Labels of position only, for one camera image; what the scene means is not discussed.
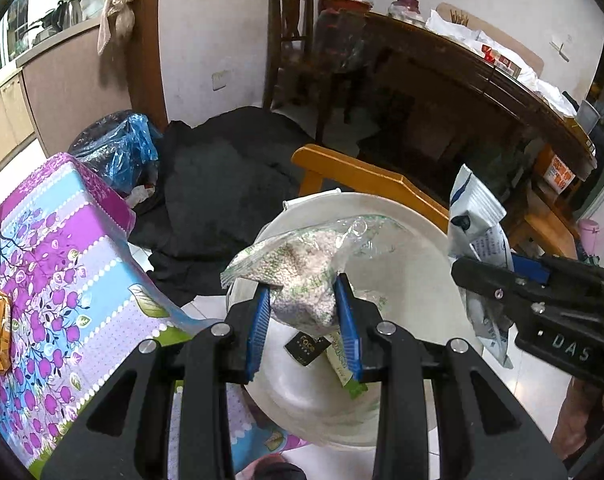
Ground orange and white box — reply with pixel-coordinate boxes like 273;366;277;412
541;154;579;192

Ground red-lid jar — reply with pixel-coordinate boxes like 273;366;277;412
387;0;426;24

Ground green white packet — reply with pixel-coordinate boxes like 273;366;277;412
325;331;371;401

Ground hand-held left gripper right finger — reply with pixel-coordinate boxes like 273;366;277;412
332;272;568;480

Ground small pink bin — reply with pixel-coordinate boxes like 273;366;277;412
579;218;601;257

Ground steel kettle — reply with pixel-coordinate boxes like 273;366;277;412
57;0;84;27

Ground person's right forearm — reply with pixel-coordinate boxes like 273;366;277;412
551;375;604;467

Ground dark wooden table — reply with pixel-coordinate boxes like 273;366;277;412
313;6;599;183

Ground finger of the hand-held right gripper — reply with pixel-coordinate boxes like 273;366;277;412
511;254;604;287
451;255;584;327

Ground dark wooden chair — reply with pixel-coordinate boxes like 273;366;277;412
261;0;355;147

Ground table with floral tablecloth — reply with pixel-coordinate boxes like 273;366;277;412
0;152;309;480

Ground hanging beige cloth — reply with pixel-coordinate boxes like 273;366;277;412
96;0;141;57

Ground black bin with blue liner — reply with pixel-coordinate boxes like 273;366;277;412
67;110;166;197

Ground blue and white packet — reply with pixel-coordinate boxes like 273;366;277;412
447;163;516;371

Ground beige kitchen base cabinets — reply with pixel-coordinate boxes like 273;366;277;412
0;20;148;196

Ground white plastic bags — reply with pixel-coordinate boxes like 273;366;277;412
426;9;580;116

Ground red box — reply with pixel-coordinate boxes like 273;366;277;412
481;44;519;72

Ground dark cloth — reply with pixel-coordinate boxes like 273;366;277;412
128;106;365;307

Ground small wooden stool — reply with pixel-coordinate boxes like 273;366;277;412
502;180;599;262

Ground small black packet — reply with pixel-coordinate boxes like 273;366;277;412
284;329;332;367

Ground clear bag of white pellets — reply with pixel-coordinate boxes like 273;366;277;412
220;214;384;337

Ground white plastic bucket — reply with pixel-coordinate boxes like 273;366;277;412
225;188;486;449

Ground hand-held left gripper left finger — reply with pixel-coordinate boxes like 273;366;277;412
39;282;274;480

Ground yellow wooden chair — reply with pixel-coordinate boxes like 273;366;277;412
290;143;451;222

